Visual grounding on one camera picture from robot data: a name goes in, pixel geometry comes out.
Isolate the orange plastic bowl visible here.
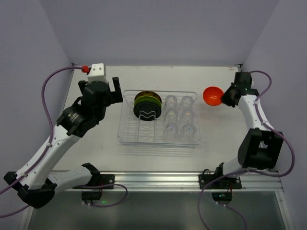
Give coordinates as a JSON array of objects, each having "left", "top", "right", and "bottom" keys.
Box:
[{"left": 203, "top": 86, "right": 224, "bottom": 106}]

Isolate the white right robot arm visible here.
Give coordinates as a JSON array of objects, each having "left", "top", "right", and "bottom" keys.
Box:
[{"left": 215, "top": 72, "right": 283, "bottom": 178}]

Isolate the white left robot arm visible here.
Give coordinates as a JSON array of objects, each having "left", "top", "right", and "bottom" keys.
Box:
[{"left": 4, "top": 77, "right": 123, "bottom": 208}]

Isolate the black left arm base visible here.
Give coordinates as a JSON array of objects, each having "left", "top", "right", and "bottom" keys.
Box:
[{"left": 73, "top": 174, "right": 115, "bottom": 189}]

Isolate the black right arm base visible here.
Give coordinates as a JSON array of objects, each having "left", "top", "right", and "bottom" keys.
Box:
[{"left": 198, "top": 167, "right": 242, "bottom": 190}]

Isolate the clear plastic dish rack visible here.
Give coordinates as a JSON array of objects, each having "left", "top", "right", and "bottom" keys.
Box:
[{"left": 118, "top": 90, "right": 201, "bottom": 147}]

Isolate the green plate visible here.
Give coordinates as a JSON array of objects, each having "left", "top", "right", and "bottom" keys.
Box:
[{"left": 134, "top": 95, "right": 162, "bottom": 108}]

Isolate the black plate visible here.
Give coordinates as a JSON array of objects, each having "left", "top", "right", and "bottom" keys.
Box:
[{"left": 133, "top": 103, "right": 162, "bottom": 121}]

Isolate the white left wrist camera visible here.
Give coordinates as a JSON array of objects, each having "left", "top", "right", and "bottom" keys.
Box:
[{"left": 87, "top": 63, "right": 107, "bottom": 83}]

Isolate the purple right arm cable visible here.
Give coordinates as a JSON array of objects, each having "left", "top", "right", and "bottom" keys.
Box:
[{"left": 248, "top": 70, "right": 296, "bottom": 178}]

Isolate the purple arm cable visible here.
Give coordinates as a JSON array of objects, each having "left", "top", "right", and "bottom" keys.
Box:
[
  {"left": 0, "top": 65, "right": 90, "bottom": 218},
  {"left": 248, "top": 70, "right": 296, "bottom": 178}
]

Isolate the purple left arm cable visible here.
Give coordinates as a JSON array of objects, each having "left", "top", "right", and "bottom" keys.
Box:
[{"left": 0, "top": 65, "right": 90, "bottom": 218}]

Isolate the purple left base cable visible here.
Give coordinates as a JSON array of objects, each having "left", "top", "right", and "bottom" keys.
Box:
[{"left": 79, "top": 183, "right": 128, "bottom": 207}]

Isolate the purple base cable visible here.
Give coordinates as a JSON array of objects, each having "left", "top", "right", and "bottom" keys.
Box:
[
  {"left": 79, "top": 183, "right": 128, "bottom": 207},
  {"left": 197, "top": 167, "right": 250, "bottom": 230}
]

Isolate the aluminium mounting rail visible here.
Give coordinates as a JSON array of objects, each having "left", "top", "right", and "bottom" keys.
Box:
[{"left": 50, "top": 171, "right": 283, "bottom": 192}]

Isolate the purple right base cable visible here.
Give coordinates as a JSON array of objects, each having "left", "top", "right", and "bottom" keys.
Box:
[{"left": 197, "top": 167, "right": 250, "bottom": 230}]

